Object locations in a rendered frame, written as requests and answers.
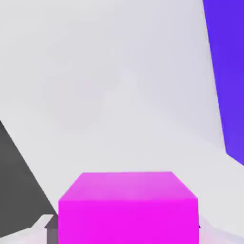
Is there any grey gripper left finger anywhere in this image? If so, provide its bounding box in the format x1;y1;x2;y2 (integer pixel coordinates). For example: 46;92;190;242
0;214;59;244

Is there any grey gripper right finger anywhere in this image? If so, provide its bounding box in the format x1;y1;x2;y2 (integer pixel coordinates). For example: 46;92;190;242
198;216;244;244

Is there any large blue box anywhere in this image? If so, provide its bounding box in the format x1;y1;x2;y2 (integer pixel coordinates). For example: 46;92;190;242
202;0;244;166

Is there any small magenta cube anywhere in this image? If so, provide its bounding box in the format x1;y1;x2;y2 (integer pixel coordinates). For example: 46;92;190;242
58;171;199;244

